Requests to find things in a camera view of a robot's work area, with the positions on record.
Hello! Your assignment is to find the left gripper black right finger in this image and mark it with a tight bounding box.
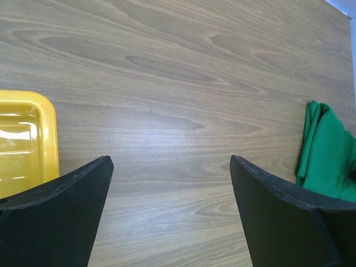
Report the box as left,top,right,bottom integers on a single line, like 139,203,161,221
230,156,355,266

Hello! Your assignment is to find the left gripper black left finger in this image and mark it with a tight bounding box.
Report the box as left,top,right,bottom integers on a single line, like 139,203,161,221
1,156,114,266

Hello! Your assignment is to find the green t shirt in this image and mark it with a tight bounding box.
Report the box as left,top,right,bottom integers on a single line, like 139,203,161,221
296,101,355,202

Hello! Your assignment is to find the yellow plastic tray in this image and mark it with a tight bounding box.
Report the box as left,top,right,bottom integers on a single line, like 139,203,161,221
1,90,60,198

